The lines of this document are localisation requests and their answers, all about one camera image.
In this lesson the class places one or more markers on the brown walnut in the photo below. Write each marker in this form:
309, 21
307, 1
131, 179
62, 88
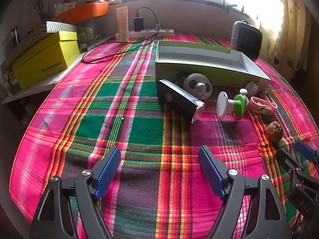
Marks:
275, 132

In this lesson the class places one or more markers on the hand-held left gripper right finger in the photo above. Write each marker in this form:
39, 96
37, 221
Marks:
211, 174

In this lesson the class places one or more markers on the glass tank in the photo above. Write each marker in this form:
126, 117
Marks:
87, 32

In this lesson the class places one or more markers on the orange plastic tray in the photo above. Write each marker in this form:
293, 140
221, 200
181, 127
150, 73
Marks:
92, 8

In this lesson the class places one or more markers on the cream tube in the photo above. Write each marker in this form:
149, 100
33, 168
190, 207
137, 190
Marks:
122, 25

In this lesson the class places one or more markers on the white plug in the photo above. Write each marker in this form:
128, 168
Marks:
157, 27

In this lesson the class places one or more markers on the green white cardboard box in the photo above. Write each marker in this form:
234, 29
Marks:
211, 73

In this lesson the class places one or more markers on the black charger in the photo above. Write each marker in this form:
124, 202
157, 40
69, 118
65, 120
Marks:
139, 24

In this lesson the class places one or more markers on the cream patterned curtain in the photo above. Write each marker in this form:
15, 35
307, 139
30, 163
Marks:
291, 29

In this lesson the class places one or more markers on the yellow green box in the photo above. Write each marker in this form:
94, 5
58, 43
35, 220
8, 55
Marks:
42, 59

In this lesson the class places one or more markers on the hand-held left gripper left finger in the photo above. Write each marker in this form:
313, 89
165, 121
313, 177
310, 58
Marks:
109, 171

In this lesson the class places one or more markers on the pink green plaid tablecloth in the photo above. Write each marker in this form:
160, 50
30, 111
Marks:
139, 129

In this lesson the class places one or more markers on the grey black desk heater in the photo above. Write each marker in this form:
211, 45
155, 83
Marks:
246, 39

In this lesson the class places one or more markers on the dried branches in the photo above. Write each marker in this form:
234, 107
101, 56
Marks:
39, 5

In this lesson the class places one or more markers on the white power strip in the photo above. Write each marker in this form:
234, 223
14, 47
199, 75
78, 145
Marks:
149, 32

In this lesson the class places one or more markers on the green white spool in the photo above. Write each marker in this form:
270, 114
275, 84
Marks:
223, 104

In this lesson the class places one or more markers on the green white striped box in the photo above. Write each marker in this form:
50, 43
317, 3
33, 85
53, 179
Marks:
59, 27

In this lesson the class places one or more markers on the white dome light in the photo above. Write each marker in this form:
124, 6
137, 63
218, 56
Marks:
252, 87

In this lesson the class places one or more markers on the black bike light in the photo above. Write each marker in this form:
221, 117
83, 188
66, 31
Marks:
177, 97

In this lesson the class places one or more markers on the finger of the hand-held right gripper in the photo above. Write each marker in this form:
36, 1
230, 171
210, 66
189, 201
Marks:
305, 150
286, 159

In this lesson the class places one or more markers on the white panda face toy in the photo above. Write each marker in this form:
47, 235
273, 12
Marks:
197, 87

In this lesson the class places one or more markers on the paper cards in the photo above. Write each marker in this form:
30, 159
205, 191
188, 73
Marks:
64, 8

